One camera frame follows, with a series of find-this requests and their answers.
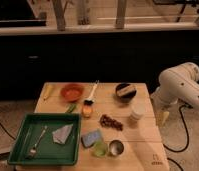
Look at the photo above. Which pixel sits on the blue sponge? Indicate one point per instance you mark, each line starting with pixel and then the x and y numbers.
pixel 90 138

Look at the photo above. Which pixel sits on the green pepper toy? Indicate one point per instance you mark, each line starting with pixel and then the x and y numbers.
pixel 71 108

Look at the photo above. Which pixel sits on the red bowl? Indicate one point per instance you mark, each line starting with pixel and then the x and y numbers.
pixel 72 92

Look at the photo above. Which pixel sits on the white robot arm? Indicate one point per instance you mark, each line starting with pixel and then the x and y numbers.
pixel 175 83

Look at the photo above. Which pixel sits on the yellow banana toy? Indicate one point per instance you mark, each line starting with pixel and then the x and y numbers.
pixel 48 91

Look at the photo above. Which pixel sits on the grey folded cloth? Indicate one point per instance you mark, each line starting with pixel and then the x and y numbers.
pixel 61 135

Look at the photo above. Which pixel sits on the green plastic tray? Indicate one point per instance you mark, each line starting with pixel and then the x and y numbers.
pixel 48 152

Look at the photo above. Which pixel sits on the small metal cup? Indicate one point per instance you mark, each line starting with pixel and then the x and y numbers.
pixel 116 148

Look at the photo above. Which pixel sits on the orange toy carrot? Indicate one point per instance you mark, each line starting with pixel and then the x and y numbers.
pixel 87 111

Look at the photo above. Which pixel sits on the green plastic cup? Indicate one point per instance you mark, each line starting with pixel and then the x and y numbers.
pixel 100 149

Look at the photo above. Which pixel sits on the dark red grapes bunch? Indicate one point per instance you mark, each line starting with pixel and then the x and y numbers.
pixel 107 121

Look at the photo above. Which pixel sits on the black bowl with sponge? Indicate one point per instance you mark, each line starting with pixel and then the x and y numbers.
pixel 125 91

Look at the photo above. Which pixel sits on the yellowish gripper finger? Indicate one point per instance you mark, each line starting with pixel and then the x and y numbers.
pixel 162 117

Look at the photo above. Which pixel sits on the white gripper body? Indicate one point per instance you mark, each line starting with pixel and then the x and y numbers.
pixel 162 100

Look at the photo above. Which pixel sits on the metal fork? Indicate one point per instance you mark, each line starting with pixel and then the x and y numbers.
pixel 33 150

